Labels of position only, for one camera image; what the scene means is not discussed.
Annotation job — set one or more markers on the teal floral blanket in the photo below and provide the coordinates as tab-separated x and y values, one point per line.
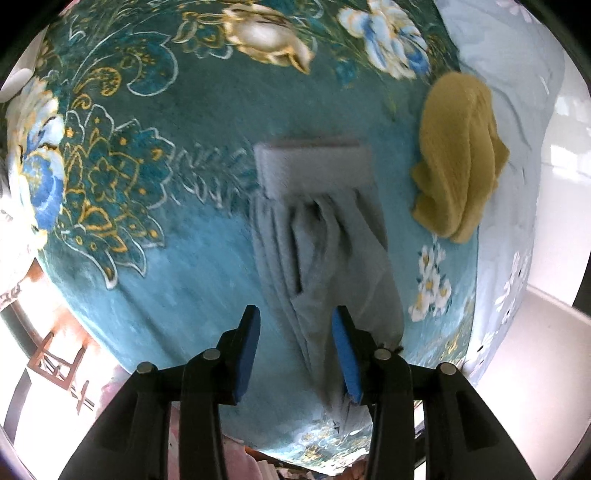
184	258

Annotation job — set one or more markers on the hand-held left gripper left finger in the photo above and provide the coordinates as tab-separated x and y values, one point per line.
247	355

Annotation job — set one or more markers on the wooden chair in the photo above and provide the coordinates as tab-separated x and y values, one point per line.
46	356

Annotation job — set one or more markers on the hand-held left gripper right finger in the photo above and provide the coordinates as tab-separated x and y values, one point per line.
346	355

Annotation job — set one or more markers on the light blue floral duvet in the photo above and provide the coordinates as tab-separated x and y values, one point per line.
512	230

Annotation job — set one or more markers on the yellow knitted sweater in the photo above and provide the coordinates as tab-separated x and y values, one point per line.
457	152

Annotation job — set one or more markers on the grey garment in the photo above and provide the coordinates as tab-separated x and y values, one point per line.
332	258

